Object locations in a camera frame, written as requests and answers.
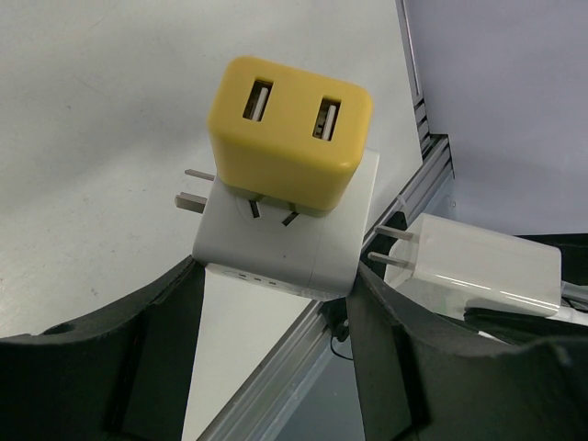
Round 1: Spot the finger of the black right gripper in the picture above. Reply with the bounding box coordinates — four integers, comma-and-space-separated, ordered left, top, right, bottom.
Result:
464, 233, 587, 345

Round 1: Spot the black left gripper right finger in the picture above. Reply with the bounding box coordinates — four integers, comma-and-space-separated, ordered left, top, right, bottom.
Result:
346, 266, 587, 440

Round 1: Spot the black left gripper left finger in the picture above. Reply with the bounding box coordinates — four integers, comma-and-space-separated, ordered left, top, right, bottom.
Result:
1, 258, 205, 440

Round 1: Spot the white USB charger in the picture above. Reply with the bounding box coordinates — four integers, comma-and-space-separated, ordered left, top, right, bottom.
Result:
368, 213, 561, 319

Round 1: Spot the white cube socket adapter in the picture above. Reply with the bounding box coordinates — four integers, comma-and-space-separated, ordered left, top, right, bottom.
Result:
175, 151, 379, 301

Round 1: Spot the yellow dual USB charger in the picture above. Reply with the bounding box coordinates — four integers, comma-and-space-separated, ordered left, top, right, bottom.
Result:
207, 56, 373, 217

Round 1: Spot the aluminium front rail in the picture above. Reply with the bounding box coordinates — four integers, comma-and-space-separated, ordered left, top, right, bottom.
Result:
196, 134, 453, 440

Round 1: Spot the aluminium rail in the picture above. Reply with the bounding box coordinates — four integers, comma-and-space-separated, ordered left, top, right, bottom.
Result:
395, 0, 431, 155
196, 134, 453, 440

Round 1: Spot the aluminium right rail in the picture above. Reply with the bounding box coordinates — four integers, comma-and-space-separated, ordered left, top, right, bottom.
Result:
395, 0, 431, 155

